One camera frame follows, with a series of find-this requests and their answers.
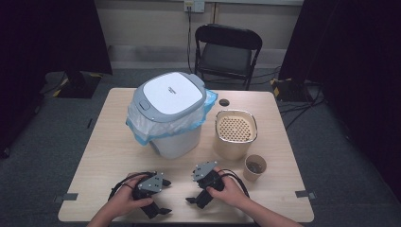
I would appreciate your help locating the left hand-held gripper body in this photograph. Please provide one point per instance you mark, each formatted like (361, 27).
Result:
(151, 183)

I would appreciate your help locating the brown paper cup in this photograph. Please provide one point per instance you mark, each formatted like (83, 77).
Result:
(250, 176)

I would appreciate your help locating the person's right hand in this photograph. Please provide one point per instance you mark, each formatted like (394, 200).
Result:
(231, 192)

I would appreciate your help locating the grey tape strip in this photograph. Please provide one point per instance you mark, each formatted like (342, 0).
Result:
(67, 197)
(305, 194)

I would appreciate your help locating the black stand base yellow tape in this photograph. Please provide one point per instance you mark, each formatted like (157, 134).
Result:
(290, 91)
(78, 87)

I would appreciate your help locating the black curtain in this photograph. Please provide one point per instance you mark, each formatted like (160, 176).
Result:
(356, 63)
(47, 47)

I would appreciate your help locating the white trash can grey lid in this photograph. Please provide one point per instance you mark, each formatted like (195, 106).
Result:
(171, 93)

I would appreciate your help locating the beige perforated strainer insert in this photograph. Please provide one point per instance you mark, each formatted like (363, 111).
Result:
(235, 128)

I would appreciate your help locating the dark tea dregs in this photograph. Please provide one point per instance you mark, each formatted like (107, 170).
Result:
(255, 167)

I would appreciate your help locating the person's left hand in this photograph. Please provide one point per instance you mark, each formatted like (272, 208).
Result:
(124, 200)

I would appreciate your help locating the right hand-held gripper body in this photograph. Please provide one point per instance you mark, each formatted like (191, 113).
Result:
(205, 171)

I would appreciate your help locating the white wall outlet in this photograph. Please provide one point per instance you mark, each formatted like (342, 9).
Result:
(194, 5)

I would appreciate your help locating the beige container with metal rim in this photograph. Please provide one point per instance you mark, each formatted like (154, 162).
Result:
(230, 151)

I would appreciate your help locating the black folding chair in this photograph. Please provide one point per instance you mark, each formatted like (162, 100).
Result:
(227, 56)

